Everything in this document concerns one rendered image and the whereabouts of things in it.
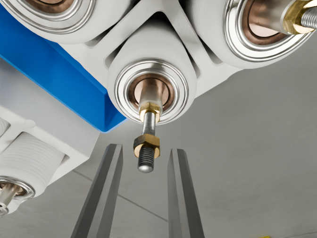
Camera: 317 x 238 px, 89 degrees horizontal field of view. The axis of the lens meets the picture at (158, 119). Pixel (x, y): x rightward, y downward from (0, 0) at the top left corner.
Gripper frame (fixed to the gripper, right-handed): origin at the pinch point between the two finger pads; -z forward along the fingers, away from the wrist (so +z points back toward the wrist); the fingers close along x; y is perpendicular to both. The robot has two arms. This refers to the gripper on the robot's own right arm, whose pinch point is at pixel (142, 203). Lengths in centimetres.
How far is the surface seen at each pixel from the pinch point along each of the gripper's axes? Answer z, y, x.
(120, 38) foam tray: -18.0, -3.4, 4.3
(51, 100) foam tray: -25.6, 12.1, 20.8
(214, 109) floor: -35.9, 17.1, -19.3
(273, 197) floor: -36, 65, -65
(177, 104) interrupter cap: -10.7, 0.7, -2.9
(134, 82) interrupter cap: -10.7, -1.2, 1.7
